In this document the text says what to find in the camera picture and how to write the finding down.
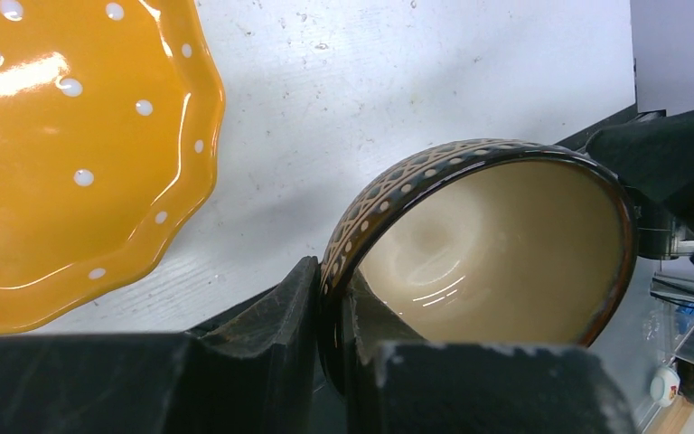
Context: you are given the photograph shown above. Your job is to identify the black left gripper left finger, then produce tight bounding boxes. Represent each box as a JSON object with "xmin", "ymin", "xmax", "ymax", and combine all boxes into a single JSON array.
[{"xmin": 0, "ymin": 257, "xmax": 320, "ymax": 433}]

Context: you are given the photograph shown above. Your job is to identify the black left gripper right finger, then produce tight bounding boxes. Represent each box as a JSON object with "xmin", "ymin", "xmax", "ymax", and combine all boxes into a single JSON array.
[{"xmin": 342, "ymin": 274, "xmax": 636, "ymax": 433}]

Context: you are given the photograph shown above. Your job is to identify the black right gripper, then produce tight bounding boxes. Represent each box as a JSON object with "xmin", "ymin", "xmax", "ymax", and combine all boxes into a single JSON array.
[{"xmin": 586, "ymin": 110, "xmax": 694, "ymax": 264}]

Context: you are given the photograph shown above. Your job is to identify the orange polka dot plate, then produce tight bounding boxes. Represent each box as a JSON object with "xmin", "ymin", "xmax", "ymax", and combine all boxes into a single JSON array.
[{"xmin": 0, "ymin": 1, "xmax": 226, "ymax": 334}]

